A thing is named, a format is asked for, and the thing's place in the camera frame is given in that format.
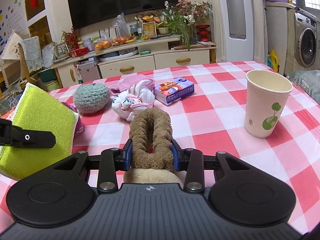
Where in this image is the green microfibre cleaning cloth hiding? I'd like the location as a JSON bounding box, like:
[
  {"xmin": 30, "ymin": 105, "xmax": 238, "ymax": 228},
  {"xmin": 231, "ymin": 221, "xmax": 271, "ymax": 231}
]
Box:
[{"xmin": 1, "ymin": 83, "xmax": 79, "ymax": 180}]

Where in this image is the red candle holder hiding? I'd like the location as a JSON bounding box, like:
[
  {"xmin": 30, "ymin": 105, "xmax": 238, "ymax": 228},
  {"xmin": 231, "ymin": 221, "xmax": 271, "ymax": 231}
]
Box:
[{"xmin": 196, "ymin": 24, "xmax": 210, "ymax": 42}]

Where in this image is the white paper cup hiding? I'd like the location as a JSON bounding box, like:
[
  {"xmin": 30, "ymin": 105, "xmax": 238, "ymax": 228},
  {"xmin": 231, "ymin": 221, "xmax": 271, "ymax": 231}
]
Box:
[{"xmin": 244, "ymin": 69, "xmax": 293, "ymax": 138}]

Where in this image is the green potted plant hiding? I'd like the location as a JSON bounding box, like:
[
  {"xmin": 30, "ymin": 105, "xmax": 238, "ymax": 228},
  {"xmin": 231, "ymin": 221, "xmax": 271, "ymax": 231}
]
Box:
[{"xmin": 156, "ymin": 9, "xmax": 191, "ymax": 50}]

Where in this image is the grey-green crocheted ball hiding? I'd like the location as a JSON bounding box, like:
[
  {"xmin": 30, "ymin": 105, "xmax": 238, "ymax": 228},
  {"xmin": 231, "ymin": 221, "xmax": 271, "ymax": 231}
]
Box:
[{"xmin": 73, "ymin": 83, "xmax": 110, "ymax": 114}]

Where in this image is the green waste bin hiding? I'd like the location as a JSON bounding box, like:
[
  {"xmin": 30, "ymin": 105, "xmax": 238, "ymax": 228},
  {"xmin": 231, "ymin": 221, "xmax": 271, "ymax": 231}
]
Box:
[{"xmin": 44, "ymin": 80, "xmax": 61, "ymax": 92}]

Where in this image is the cream TV cabinet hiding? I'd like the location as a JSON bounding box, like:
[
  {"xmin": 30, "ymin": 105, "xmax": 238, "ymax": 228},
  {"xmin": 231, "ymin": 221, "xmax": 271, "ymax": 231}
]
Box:
[{"xmin": 50, "ymin": 35, "xmax": 216, "ymax": 87}]

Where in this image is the bag of oranges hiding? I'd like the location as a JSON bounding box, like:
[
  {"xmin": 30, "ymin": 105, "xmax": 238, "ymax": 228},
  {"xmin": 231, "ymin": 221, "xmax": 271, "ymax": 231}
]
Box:
[{"xmin": 93, "ymin": 39, "xmax": 111, "ymax": 51}]

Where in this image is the white standing air conditioner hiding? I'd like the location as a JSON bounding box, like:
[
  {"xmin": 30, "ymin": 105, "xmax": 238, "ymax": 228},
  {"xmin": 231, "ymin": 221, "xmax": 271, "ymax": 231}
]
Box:
[{"xmin": 212, "ymin": 0, "xmax": 267, "ymax": 63}]

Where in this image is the wooden dining chair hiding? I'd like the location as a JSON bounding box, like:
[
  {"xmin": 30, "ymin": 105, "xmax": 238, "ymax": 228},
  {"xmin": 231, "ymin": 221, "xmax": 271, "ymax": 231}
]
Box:
[{"xmin": 18, "ymin": 36, "xmax": 44, "ymax": 85}]

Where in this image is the red white checkered tablecloth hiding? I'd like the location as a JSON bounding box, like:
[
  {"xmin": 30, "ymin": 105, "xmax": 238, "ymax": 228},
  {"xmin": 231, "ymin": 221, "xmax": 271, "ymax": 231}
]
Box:
[{"xmin": 1, "ymin": 62, "xmax": 319, "ymax": 239}]

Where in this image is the silver washing machine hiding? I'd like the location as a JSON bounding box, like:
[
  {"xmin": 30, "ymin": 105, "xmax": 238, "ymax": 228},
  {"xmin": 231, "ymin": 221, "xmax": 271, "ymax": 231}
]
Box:
[{"xmin": 295, "ymin": 11, "xmax": 318, "ymax": 70}]

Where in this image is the purple tissue pack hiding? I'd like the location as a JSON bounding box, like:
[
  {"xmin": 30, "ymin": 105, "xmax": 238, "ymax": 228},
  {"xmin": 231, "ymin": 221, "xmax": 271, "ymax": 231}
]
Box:
[{"xmin": 153, "ymin": 77, "xmax": 195, "ymax": 106}]

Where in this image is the pink storage box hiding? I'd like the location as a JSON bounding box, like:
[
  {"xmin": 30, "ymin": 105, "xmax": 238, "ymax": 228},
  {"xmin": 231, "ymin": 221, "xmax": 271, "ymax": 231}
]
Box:
[{"xmin": 78, "ymin": 61, "xmax": 101, "ymax": 83}]

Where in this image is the framed certificate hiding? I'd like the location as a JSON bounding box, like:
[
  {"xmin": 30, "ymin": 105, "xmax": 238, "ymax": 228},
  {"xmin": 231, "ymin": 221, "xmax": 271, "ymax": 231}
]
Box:
[{"xmin": 142, "ymin": 22, "xmax": 157, "ymax": 38}]

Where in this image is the red gift box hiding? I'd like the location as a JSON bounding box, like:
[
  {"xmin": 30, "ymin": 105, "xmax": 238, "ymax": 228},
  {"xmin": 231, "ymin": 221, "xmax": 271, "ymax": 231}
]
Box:
[{"xmin": 69, "ymin": 47, "xmax": 90, "ymax": 57}]

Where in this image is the floral white cloth bundle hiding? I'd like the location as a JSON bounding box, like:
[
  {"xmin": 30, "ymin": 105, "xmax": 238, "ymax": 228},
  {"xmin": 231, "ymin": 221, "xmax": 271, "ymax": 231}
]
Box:
[{"xmin": 111, "ymin": 79, "xmax": 155, "ymax": 122}]

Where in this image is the brown plush bear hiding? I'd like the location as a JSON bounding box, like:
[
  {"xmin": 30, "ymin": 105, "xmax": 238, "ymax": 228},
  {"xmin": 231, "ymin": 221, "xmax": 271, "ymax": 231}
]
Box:
[{"xmin": 123, "ymin": 107, "xmax": 183, "ymax": 186}]

